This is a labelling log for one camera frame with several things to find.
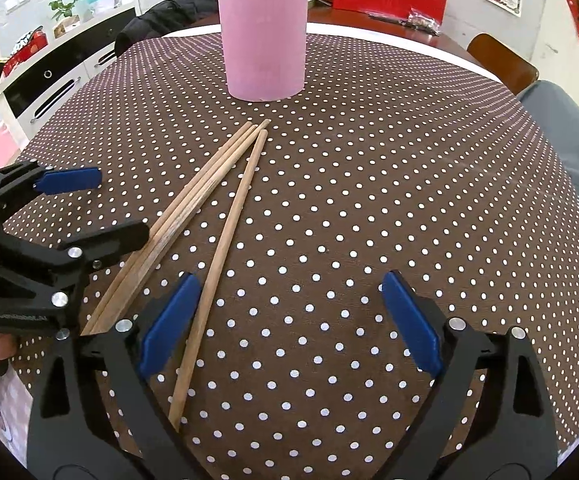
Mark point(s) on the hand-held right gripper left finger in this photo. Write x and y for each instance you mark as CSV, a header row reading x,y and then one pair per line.
x,y
169,325

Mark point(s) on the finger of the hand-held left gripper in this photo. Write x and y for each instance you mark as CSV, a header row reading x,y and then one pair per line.
x,y
69,180
119,240

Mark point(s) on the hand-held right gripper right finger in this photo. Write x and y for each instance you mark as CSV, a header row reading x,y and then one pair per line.
x,y
414,325

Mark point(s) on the wooden chopstick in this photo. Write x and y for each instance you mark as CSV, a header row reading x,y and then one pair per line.
x,y
213,174
229,220
229,160
204,172

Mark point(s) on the pink cup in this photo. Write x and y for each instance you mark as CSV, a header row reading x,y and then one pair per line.
x,y
264,45

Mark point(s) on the white cabinet with black drawers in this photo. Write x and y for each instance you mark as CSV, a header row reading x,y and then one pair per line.
x,y
59,70

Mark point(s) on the brown polka dot tablecloth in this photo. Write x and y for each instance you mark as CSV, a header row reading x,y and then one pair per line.
x,y
369,210

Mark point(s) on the red patterned box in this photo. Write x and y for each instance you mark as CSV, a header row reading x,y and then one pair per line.
x,y
24,50

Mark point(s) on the small potted plant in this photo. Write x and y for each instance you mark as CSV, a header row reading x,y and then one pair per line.
x,y
67,12

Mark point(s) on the black jacket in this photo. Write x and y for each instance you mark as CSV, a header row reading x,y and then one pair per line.
x,y
164,20

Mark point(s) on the grey cloth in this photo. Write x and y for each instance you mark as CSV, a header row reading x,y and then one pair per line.
x,y
569,160

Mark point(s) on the brown wooden chair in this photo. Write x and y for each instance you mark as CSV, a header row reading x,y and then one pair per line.
x,y
504,62

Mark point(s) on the brown wooden desk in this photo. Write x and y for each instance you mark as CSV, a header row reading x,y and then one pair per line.
x,y
394,35

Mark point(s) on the clear plastic bag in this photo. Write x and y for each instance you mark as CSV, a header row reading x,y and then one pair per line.
x,y
424,21

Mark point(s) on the white wall switch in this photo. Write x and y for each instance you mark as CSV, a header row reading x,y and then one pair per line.
x,y
18,1

